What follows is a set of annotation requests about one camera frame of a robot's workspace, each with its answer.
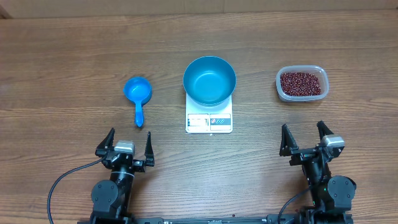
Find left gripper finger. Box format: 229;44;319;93
144;131;155;167
95;128;115;157

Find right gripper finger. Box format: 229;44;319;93
317;121;333;140
279;124;299;156

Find blue plastic measuring scoop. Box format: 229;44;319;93
123;77;152;128

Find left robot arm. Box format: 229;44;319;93
90;128;155;223

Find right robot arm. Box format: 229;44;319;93
276;121;356;223

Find white digital kitchen scale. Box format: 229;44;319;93
185;95;233;134

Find teal metal bowl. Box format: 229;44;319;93
183;55;237;106

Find clear plastic food container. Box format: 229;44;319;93
275;65;330;103

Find red adzuki beans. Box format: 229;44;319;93
280;72;321;96

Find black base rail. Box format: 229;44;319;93
76;213;354;224

